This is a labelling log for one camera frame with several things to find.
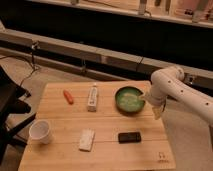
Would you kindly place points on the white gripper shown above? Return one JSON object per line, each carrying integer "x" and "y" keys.
{"x": 158, "y": 103}

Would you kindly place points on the green ceramic bowl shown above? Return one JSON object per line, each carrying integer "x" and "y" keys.
{"x": 128, "y": 99}

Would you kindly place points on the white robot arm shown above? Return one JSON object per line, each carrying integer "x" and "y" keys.
{"x": 169, "y": 82}

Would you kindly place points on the black phone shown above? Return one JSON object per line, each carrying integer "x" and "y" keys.
{"x": 129, "y": 137}

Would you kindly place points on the white remote control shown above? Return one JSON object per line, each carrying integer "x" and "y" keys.
{"x": 92, "y": 98}

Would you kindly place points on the white rectangular block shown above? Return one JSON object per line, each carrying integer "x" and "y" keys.
{"x": 86, "y": 140}

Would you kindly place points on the orange carrot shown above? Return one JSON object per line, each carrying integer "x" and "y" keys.
{"x": 68, "y": 97}

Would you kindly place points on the white paper cup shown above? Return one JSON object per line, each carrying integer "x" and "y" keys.
{"x": 40, "y": 132}

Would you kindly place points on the black chair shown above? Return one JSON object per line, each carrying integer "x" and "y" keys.
{"x": 10, "y": 103}

